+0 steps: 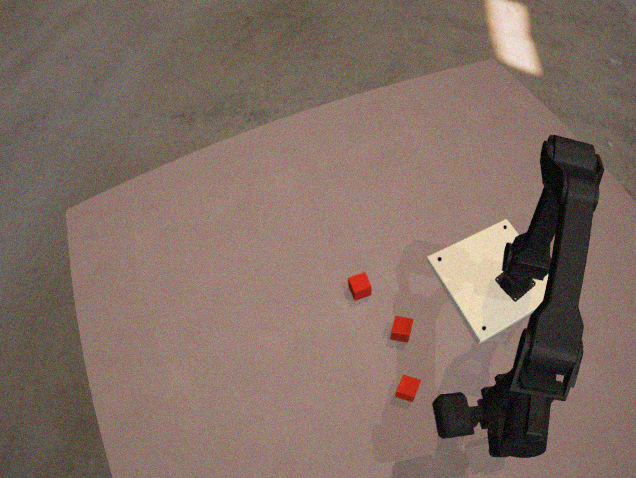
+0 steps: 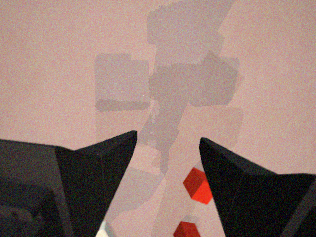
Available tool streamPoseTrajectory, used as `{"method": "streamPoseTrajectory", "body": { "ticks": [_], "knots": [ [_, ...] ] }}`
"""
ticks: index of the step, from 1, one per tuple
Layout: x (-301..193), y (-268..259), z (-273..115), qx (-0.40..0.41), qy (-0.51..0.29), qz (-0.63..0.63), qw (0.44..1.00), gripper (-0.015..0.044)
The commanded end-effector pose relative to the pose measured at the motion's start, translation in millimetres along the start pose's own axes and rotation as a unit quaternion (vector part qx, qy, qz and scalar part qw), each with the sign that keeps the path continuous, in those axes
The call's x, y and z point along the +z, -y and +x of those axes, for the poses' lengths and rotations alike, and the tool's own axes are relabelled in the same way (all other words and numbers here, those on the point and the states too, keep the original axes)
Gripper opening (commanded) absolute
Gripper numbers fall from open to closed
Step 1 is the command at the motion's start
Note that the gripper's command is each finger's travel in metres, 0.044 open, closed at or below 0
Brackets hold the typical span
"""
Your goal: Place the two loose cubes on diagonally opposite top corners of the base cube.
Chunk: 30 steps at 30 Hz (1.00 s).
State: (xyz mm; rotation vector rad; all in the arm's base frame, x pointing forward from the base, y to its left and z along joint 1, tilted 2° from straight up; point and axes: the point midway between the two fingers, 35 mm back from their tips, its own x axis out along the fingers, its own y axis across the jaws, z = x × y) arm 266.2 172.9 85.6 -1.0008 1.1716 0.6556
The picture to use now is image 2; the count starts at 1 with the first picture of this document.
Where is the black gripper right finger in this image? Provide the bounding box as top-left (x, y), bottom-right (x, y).
top-left (199, 137), bottom-right (316, 237)

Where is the red cube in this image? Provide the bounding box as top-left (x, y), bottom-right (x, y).
top-left (183, 167), bottom-right (213, 204)
top-left (173, 221), bottom-right (201, 237)

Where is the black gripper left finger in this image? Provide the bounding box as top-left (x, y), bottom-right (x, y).
top-left (0, 130), bottom-right (137, 237)

